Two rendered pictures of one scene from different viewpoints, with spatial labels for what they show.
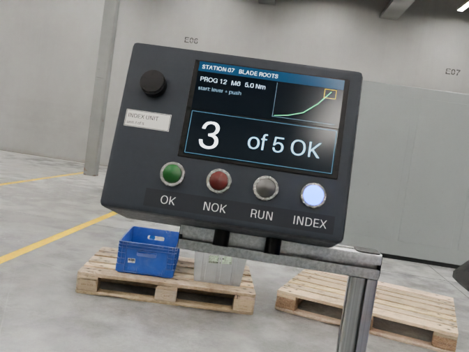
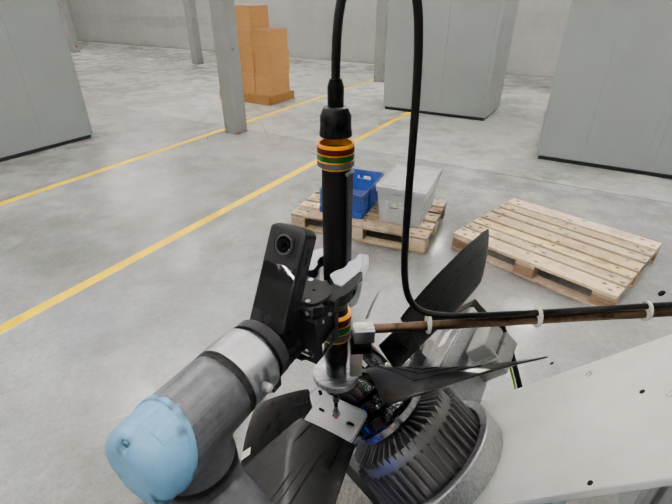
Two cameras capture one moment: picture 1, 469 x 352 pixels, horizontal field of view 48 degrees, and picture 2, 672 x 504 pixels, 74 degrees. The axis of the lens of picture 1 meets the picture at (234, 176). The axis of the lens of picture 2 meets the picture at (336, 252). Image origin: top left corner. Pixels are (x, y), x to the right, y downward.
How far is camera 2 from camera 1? 1.23 m
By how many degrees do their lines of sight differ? 36
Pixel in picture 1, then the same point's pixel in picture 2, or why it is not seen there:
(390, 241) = (646, 157)
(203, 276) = (387, 219)
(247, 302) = (419, 244)
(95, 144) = (381, 51)
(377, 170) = (642, 76)
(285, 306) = (459, 246)
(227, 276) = not seen: hidden behind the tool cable
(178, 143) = not seen: outside the picture
